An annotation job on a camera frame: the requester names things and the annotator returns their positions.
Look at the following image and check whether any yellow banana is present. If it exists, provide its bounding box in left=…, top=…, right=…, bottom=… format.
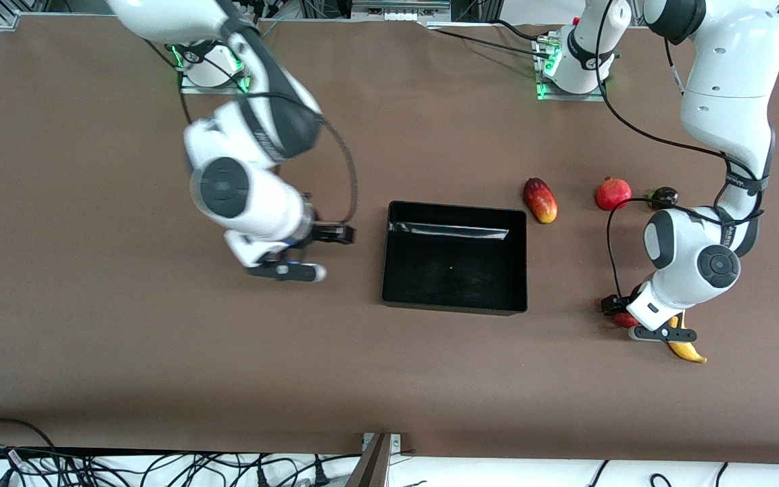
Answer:
left=666, top=312, right=708, bottom=365

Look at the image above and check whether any black plastic box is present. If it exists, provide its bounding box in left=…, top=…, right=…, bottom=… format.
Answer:
left=381, top=200, right=529, bottom=317

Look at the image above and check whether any red pomegranate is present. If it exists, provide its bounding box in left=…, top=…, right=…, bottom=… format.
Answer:
left=596, top=176, right=633, bottom=212

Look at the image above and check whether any dark purple fruit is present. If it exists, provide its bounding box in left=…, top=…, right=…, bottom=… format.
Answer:
left=645, top=187, right=680, bottom=210

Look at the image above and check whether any red yellow mango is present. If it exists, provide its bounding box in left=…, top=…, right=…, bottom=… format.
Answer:
left=523, top=177, right=559, bottom=225

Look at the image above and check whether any grey power strip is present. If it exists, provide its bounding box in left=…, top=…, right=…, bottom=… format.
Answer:
left=351, top=0, right=452, bottom=22

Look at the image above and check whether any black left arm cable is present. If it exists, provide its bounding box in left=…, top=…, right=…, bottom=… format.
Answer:
left=592, top=0, right=769, bottom=302

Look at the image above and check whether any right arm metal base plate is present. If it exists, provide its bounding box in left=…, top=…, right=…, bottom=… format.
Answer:
left=172, top=41, right=252, bottom=95

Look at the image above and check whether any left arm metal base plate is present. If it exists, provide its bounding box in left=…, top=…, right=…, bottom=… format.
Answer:
left=535, top=34, right=609, bottom=103

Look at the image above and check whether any grey metal bracket bar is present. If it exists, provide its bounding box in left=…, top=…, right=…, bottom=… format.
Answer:
left=346, top=432, right=404, bottom=487

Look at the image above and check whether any black base cable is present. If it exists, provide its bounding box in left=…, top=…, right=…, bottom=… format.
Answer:
left=494, top=19, right=554, bottom=44
left=429, top=27, right=556, bottom=62

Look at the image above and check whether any black looping floor cable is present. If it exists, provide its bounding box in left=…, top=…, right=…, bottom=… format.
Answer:
left=0, top=417, right=57, bottom=451

